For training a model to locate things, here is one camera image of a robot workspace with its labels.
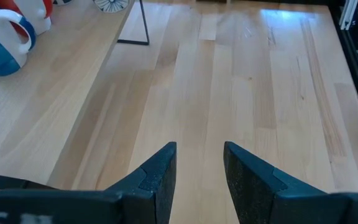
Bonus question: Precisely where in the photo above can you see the wooden shelf with black frame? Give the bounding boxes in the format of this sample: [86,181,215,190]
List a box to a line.
[0,0,150,191]

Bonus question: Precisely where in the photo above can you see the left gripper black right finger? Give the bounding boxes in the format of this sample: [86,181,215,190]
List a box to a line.
[223,141,334,224]

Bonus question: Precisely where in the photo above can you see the white metal bar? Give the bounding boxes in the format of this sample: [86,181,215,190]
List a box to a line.
[339,0,358,31]

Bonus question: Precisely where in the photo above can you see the white and yellow mug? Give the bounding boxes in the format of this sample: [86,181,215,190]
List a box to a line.
[93,0,131,14]

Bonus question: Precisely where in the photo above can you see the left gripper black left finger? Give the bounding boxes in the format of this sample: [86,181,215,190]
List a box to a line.
[106,141,178,224]

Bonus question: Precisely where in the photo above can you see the red and white mug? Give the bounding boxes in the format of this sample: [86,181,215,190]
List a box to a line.
[0,0,54,35]

